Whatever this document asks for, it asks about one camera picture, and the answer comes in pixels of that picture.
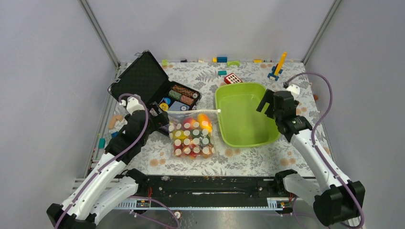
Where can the blue playing card deck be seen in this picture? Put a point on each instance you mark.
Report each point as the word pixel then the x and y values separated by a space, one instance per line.
pixel 178 107

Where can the red toy apple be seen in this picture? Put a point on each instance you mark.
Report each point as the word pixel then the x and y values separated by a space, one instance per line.
pixel 188 123

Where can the yellow blue block tower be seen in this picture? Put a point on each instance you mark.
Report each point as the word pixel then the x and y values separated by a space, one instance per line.
pixel 277 69

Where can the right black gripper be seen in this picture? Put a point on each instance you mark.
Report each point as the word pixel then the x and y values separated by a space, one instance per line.
pixel 268 97

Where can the black poker chip case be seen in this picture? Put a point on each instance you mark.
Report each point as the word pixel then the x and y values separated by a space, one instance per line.
pixel 146 77

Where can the peach wooden block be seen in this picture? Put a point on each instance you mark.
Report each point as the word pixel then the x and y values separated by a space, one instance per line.
pixel 113 120

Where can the blue lego brick back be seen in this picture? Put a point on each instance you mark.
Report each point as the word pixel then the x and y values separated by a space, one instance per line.
pixel 221 59

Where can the green plastic tray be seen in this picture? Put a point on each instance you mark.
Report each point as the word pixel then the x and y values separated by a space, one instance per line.
pixel 240 124

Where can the red white toy block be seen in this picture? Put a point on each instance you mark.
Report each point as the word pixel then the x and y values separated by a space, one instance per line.
pixel 232 78

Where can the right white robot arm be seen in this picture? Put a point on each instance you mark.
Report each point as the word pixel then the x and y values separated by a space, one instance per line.
pixel 335 198

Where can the teal block left edge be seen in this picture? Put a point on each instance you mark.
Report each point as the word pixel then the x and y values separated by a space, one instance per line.
pixel 101 143

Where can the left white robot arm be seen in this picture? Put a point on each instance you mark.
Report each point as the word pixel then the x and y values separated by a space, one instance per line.
pixel 86 206

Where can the orange toy mango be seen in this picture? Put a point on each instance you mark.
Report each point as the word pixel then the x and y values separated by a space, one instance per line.
pixel 204 122

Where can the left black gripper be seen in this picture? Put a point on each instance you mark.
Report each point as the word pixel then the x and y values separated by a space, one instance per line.
pixel 161 119

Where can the clear zip top bag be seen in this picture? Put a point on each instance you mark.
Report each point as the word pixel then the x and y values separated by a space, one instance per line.
pixel 193 143

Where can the green arch block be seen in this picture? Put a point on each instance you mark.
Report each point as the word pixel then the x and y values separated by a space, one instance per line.
pixel 233 63

